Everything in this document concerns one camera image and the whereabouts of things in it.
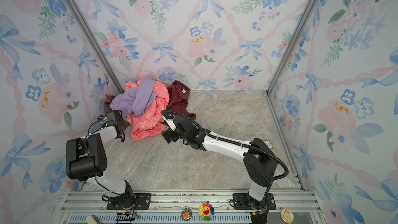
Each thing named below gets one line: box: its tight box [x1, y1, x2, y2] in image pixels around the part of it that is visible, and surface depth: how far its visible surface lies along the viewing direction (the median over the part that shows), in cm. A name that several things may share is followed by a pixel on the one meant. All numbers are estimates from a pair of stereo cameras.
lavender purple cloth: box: [109, 75, 158, 118], surface depth 99 cm
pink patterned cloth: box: [125, 76, 170, 141], surface depth 97 cm
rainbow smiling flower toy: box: [198, 202, 215, 222], surface depth 72 cm
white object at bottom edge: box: [85, 215, 98, 224], surface depth 68 cm
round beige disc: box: [279, 206, 295, 224], surface depth 72 cm
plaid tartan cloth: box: [104, 95, 113, 111], surface depth 103 cm
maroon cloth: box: [164, 80, 196, 120], surface depth 112 cm
